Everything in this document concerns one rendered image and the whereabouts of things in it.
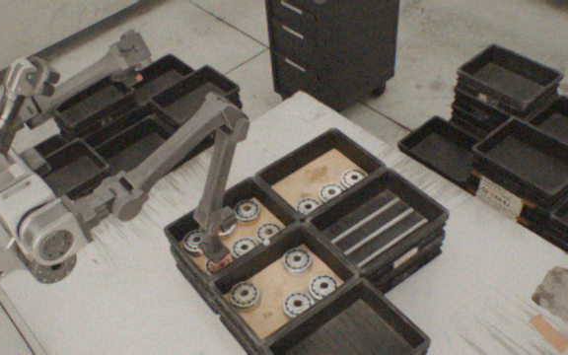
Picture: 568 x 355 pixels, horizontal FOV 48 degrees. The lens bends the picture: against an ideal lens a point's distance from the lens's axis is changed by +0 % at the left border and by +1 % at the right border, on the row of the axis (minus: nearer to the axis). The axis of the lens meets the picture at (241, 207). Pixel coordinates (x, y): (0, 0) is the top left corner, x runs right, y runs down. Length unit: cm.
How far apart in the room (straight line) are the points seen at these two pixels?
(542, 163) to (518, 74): 64
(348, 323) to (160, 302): 70
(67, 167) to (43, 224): 172
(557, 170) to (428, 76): 147
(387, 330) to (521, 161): 131
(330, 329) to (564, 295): 80
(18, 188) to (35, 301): 92
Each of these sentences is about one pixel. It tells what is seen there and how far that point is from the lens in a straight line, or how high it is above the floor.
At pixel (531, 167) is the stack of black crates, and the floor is 49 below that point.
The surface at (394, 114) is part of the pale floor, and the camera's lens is 402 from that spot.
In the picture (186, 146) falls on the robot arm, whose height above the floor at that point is 149.
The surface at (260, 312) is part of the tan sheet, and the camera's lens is 211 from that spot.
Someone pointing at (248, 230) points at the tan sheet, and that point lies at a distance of 232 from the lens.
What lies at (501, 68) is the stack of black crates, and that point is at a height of 49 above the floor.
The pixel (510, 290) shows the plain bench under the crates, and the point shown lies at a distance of 237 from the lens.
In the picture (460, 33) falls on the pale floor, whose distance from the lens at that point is 474.
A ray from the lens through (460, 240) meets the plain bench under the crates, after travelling 247.
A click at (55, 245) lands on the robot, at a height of 145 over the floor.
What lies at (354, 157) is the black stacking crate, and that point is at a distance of 250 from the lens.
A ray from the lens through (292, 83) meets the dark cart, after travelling 386.
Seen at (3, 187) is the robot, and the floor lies 152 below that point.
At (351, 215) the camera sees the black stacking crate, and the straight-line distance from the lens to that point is 234.
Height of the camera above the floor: 260
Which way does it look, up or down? 48 degrees down
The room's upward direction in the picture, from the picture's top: 10 degrees counter-clockwise
